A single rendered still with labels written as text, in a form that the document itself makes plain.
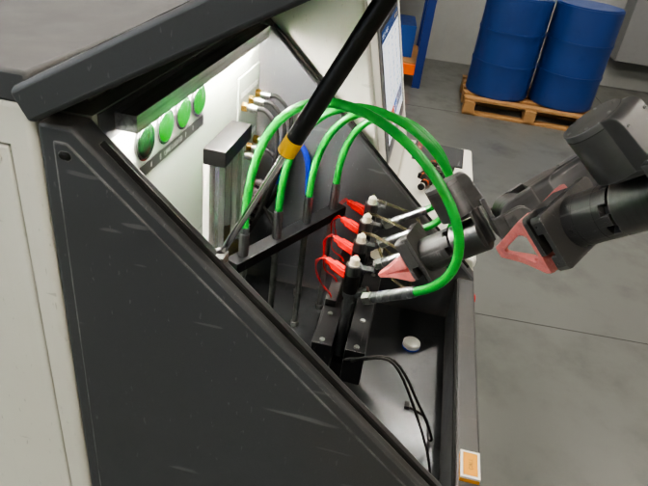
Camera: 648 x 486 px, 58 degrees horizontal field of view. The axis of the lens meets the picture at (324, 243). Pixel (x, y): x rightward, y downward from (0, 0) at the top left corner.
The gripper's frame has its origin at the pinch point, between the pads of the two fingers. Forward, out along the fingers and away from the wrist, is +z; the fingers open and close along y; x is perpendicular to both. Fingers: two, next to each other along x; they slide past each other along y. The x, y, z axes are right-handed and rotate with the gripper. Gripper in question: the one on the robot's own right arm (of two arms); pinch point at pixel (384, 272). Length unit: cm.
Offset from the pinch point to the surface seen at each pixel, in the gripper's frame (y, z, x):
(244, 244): 16.5, 17.3, 6.8
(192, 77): 41.1, -2.2, 18.1
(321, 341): -5.8, 15.3, 6.1
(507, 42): 6, 69, -467
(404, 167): 4, 25, -78
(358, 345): -9.9, 10.7, 3.6
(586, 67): -49, 26, -487
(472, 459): -28.3, -5.7, 15.3
